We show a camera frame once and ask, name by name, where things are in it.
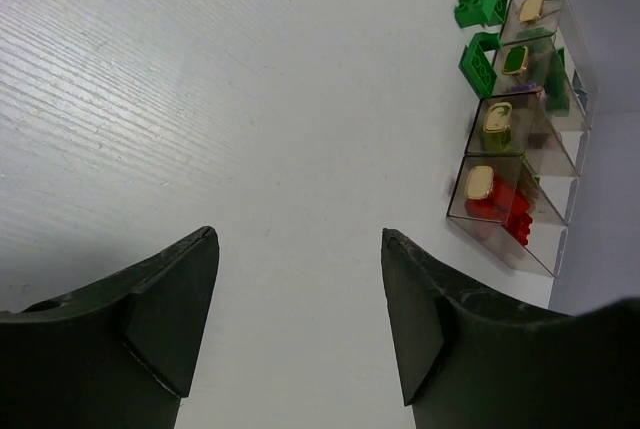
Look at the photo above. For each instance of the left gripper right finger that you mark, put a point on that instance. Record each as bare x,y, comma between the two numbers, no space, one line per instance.
470,356

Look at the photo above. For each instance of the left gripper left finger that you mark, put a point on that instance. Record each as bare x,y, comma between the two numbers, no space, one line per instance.
118,353

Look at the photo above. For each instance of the red long lego brick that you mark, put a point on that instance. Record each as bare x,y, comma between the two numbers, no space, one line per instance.
489,197

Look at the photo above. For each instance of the lime lego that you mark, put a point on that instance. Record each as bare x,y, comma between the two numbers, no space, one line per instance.
497,142

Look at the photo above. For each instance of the red small lego brick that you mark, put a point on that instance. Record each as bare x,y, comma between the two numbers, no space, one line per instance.
518,226

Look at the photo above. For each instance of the clear compartment organizer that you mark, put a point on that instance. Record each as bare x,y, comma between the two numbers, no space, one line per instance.
541,43

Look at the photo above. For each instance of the green flat lego plate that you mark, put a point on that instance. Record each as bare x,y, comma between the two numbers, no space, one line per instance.
475,65

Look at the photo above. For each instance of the green lego brick top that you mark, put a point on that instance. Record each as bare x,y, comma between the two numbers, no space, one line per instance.
487,13

